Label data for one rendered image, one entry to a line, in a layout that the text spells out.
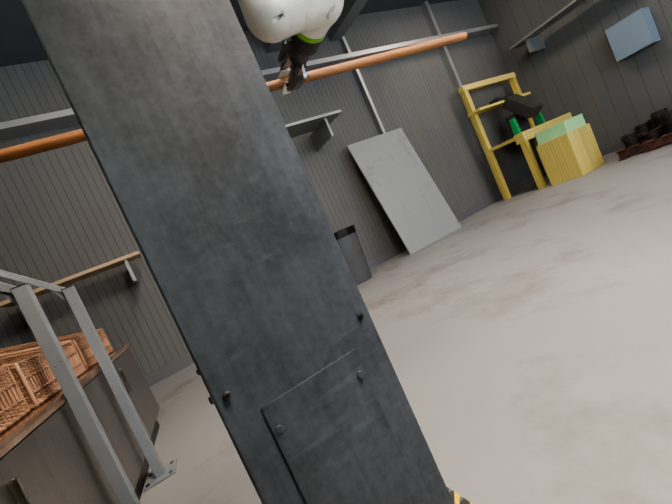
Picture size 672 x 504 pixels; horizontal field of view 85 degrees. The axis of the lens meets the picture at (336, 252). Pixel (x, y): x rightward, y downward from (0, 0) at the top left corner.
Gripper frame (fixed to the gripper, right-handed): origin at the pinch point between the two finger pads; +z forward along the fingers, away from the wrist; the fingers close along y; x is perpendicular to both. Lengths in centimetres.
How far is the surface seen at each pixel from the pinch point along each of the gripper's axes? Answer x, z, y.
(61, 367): -96, 38, 53
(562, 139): 444, 226, 59
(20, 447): -100, 7, 66
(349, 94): 250, 354, -124
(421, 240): 230, 304, 105
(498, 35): 598, 367, -158
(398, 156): 267, 330, -13
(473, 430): 3, -15, 119
